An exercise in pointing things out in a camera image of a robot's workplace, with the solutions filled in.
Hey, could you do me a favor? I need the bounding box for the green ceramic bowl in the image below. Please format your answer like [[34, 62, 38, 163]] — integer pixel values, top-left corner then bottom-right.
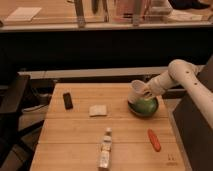
[[128, 98, 159, 118]]

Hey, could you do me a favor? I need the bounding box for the orange carrot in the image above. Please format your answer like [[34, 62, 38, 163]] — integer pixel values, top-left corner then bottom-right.
[[148, 129, 161, 152]]

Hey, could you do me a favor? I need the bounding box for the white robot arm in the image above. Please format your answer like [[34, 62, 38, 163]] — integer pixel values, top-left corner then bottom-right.
[[140, 59, 213, 129]]

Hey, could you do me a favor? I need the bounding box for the black rectangular phone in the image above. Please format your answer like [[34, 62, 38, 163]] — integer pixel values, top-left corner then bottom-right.
[[63, 93, 73, 109]]

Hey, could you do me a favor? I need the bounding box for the white paper sheet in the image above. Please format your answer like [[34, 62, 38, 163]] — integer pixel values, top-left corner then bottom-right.
[[6, 7, 41, 22]]

